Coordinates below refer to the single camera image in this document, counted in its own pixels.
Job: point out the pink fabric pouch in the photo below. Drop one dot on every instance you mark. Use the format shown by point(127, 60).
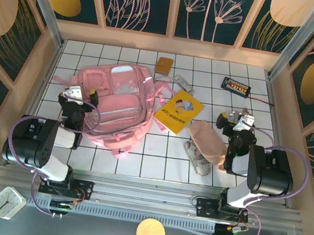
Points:
point(207, 141)

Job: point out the pink student backpack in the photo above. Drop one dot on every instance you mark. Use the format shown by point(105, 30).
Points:
point(116, 107)

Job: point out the yellow picture book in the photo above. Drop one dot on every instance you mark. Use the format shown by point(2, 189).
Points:
point(179, 110)

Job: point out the grey patterned pouch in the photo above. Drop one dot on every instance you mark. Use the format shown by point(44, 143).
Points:
point(198, 160)

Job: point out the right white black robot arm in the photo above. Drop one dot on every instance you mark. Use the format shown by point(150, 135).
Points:
point(271, 173)

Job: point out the orange black screwdriver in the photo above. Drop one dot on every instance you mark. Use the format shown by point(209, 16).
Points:
point(246, 110)

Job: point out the black charger board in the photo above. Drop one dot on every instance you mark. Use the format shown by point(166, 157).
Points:
point(236, 87)

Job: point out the white alarm clock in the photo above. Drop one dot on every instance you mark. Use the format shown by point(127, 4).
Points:
point(7, 202)

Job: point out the yellow round disc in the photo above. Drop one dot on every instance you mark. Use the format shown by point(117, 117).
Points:
point(150, 234)

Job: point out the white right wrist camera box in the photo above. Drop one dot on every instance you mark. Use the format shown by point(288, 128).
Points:
point(245, 121)

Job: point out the silver metal bracket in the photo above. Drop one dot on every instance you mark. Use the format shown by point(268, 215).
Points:
point(233, 115)

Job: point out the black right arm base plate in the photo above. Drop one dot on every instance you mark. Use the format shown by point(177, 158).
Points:
point(205, 207)

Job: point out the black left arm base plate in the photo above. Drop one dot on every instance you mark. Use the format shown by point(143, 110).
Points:
point(84, 190)

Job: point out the aluminium mounting rail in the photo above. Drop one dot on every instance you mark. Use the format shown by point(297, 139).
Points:
point(144, 195)

